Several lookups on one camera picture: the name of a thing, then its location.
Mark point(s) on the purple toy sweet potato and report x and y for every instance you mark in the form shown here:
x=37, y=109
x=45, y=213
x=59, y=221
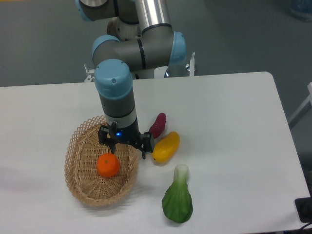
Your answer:
x=158, y=126

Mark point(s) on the yellow toy mango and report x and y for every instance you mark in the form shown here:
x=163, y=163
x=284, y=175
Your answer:
x=166, y=147

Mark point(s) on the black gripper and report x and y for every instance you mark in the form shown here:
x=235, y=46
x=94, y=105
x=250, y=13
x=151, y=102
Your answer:
x=110, y=135

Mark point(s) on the woven wicker basket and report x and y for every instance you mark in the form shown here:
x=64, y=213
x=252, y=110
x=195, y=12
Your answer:
x=80, y=167

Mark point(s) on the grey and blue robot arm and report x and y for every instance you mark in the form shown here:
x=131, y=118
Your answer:
x=115, y=61

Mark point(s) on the white furniture frame right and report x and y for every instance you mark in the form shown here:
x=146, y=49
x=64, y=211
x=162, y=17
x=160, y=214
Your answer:
x=302, y=110

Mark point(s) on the orange toy fruit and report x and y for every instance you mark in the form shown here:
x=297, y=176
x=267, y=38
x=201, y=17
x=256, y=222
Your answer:
x=108, y=165

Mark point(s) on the green toy bok choy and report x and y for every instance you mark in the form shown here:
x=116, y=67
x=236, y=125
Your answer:
x=177, y=202

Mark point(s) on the black device at table edge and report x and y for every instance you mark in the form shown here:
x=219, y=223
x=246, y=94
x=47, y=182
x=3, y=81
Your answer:
x=304, y=209

